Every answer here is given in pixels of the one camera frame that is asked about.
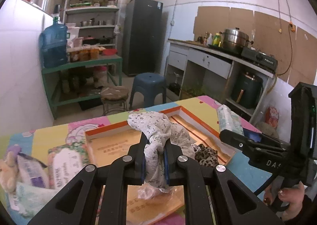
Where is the dark refrigerator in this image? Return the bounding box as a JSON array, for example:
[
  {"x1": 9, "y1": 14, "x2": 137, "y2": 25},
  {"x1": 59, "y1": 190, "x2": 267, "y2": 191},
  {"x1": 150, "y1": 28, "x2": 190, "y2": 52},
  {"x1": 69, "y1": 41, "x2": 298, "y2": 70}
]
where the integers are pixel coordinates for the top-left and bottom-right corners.
[{"x1": 123, "y1": 0, "x2": 164, "y2": 76}]

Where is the white kitchen counter cabinet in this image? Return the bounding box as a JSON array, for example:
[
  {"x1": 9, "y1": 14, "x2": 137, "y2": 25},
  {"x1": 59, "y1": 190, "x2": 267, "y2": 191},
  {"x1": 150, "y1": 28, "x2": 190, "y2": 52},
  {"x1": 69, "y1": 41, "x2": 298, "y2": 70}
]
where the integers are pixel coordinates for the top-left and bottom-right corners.
[{"x1": 165, "y1": 39, "x2": 276, "y2": 126}]

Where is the steel steamer pot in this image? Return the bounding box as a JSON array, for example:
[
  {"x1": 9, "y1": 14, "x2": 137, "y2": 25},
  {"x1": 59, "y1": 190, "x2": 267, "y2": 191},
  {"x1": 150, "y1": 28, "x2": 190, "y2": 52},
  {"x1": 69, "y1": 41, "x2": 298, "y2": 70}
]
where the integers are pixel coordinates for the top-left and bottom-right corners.
[{"x1": 221, "y1": 28, "x2": 254, "y2": 52}]

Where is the black wok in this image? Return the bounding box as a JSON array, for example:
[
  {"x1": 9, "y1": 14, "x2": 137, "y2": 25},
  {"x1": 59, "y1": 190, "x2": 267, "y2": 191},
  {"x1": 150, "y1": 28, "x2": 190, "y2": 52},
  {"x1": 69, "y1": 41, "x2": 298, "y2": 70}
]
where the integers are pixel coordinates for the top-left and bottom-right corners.
[{"x1": 83, "y1": 37, "x2": 116, "y2": 45}]

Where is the green leafy plant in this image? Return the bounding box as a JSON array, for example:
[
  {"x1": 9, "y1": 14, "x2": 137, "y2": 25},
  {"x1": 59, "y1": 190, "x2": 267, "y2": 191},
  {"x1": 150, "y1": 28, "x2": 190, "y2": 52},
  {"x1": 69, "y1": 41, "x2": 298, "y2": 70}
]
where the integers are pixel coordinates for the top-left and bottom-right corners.
[{"x1": 182, "y1": 85, "x2": 206, "y2": 96}]

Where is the white metal shelf rack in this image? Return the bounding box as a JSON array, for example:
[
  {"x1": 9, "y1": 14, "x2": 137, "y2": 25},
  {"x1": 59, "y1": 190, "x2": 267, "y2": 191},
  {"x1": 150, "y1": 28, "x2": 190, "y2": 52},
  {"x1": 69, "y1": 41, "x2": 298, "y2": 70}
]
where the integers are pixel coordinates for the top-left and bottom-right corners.
[{"x1": 64, "y1": 0, "x2": 123, "y2": 49}]

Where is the person's right forearm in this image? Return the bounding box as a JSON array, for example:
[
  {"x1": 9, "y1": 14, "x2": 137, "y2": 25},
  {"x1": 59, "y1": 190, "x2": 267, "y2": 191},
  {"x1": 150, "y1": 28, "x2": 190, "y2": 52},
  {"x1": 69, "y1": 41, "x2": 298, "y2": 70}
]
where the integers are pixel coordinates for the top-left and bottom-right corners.
[{"x1": 282, "y1": 194, "x2": 317, "y2": 225}]

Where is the green metal table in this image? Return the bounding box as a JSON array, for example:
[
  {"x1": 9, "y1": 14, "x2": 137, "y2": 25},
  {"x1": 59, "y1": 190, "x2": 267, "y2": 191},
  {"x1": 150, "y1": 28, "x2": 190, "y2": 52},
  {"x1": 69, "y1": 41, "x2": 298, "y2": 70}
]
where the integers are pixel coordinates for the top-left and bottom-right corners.
[{"x1": 42, "y1": 55, "x2": 123, "y2": 119}]

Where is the shallow gold cardboard box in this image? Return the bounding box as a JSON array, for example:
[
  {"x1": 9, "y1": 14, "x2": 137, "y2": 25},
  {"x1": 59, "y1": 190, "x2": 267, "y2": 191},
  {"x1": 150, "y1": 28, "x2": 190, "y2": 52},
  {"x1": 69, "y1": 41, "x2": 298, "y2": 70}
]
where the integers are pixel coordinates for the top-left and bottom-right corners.
[{"x1": 85, "y1": 106, "x2": 236, "y2": 222}]

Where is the round cushioned stool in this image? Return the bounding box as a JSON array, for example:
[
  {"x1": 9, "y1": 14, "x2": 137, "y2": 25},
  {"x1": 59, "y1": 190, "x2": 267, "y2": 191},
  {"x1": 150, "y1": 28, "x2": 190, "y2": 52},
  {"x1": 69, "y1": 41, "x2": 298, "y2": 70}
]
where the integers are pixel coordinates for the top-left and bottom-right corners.
[{"x1": 100, "y1": 86, "x2": 130, "y2": 116}]

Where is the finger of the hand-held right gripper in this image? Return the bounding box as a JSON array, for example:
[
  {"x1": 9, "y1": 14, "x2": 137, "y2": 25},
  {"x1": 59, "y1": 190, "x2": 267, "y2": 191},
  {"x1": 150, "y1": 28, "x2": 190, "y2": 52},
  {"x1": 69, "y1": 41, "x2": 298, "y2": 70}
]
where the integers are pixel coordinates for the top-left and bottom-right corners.
[
  {"x1": 242, "y1": 128, "x2": 291, "y2": 147},
  {"x1": 219, "y1": 129, "x2": 273, "y2": 157}
]

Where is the red snack bag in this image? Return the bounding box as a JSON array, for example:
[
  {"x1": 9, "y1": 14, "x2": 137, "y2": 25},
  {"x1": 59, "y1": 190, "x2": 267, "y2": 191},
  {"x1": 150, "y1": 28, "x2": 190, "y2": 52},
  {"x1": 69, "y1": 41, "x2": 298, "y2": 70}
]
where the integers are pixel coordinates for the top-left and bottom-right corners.
[{"x1": 265, "y1": 106, "x2": 280, "y2": 127}]

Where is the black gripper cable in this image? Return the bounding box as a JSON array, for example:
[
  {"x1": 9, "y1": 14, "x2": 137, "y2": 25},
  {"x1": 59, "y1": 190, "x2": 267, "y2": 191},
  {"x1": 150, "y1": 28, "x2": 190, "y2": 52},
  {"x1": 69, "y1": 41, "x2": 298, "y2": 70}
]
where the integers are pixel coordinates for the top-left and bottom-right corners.
[{"x1": 253, "y1": 173, "x2": 276, "y2": 196}]

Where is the beige plush rabbit toy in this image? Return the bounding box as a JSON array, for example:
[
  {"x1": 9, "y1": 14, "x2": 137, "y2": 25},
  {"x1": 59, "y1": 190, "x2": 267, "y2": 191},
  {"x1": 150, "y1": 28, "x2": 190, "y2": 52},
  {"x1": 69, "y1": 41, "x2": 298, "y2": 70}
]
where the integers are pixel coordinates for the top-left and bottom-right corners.
[{"x1": 0, "y1": 144, "x2": 21, "y2": 192}]

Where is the white and purple packet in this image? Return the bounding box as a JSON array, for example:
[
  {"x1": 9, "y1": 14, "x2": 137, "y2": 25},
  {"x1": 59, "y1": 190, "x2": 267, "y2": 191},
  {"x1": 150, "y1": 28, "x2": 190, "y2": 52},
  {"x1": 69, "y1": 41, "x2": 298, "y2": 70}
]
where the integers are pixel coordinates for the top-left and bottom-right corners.
[{"x1": 17, "y1": 154, "x2": 50, "y2": 188}]

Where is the blue plastic stool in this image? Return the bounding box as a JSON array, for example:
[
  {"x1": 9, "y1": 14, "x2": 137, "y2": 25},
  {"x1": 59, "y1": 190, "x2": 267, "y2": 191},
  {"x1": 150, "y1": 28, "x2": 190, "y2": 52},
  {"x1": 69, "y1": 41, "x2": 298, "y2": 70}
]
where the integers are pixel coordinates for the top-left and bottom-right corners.
[{"x1": 129, "y1": 72, "x2": 167, "y2": 111}]

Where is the white floral cloth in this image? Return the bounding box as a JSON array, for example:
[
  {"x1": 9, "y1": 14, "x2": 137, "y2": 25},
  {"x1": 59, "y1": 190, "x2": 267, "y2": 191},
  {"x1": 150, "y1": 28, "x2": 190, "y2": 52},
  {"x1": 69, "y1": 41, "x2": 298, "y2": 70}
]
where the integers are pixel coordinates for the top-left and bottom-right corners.
[{"x1": 127, "y1": 111, "x2": 196, "y2": 192}]

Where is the dark green air fryer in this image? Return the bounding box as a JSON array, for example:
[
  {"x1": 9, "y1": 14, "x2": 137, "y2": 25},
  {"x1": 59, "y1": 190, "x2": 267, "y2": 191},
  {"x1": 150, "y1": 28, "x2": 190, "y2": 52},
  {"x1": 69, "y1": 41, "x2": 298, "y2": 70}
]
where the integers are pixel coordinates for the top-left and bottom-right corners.
[{"x1": 231, "y1": 70, "x2": 263, "y2": 109}]

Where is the person's right hand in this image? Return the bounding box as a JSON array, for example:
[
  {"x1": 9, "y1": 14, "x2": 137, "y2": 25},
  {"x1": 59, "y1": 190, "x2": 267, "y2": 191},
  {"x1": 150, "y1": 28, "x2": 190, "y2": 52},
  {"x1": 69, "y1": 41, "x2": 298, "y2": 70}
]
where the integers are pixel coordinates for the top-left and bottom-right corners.
[{"x1": 263, "y1": 182, "x2": 306, "y2": 215}]

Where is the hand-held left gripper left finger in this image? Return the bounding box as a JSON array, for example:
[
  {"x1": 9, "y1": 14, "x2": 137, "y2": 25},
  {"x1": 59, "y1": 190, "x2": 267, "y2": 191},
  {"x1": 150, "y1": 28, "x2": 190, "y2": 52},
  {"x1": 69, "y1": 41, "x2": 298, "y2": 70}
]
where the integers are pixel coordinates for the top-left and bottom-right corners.
[{"x1": 27, "y1": 132, "x2": 149, "y2": 225}]

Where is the black gas stove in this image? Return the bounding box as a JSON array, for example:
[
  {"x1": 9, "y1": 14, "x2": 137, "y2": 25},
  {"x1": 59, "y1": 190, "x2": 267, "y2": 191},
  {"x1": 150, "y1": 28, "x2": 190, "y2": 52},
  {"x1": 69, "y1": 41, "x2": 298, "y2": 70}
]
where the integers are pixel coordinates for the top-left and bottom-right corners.
[{"x1": 241, "y1": 46, "x2": 278, "y2": 71}]

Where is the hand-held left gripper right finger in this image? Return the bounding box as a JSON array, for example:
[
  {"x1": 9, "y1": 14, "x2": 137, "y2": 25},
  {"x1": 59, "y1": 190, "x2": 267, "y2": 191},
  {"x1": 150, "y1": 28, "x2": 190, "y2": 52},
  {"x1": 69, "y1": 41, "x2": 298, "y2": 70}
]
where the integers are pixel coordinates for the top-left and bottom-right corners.
[{"x1": 162, "y1": 138, "x2": 285, "y2": 225}]

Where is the white jar with red lid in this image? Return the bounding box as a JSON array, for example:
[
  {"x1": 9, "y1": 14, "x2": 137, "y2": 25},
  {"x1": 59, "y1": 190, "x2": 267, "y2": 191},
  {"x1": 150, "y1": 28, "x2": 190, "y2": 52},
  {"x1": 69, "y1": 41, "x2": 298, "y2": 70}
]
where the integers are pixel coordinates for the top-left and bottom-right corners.
[{"x1": 93, "y1": 66, "x2": 108, "y2": 87}]

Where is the yellow gas hose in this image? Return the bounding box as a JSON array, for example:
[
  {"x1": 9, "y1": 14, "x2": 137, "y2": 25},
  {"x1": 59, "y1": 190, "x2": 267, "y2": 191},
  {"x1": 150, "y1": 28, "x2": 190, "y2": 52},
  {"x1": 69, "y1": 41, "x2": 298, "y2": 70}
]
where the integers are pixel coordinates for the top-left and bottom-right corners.
[{"x1": 266, "y1": 74, "x2": 277, "y2": 91}]

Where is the clear plastic bag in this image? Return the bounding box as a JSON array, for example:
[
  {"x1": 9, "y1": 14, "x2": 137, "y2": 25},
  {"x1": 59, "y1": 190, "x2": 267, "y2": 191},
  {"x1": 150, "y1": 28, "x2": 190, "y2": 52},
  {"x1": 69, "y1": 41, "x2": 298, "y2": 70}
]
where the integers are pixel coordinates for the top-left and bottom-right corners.
[{"x1": 137, "y1": 183, "x2": 185, "y2": 213}]

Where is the blue water jug with pump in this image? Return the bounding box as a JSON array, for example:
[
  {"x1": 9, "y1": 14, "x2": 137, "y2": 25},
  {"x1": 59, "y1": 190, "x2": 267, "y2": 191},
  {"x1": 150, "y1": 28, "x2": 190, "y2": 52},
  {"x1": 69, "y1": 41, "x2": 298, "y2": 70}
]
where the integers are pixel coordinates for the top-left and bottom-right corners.
[{"x1": 39, "y1": 4, "x2": 68, "y2": 68}]

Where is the leopard print scrunchie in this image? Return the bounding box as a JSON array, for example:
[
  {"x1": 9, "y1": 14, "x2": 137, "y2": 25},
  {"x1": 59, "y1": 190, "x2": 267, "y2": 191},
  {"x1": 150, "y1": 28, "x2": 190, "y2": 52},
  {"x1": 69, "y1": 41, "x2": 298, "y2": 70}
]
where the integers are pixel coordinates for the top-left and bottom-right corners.
[{"x1": 194, "y1": 144, "x2": 219, "y2": 167}]

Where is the brown cardboard wall sheet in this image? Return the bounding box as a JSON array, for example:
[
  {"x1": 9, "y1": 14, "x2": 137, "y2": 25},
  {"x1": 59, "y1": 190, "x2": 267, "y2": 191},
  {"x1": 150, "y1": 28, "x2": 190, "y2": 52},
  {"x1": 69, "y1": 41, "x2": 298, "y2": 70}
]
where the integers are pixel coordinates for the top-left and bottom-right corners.
[{"x1": 193, "y1": 5, "x2": 317, "y2": 89}]

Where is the floral tissue box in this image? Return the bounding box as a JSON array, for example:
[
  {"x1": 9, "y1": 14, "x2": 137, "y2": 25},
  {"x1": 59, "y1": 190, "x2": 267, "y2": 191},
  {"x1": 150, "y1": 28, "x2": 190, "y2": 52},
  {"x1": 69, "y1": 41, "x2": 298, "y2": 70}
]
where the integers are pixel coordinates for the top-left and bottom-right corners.
[{"x1": 48, "y1": 144, "x2": 98, "y2": 191}]

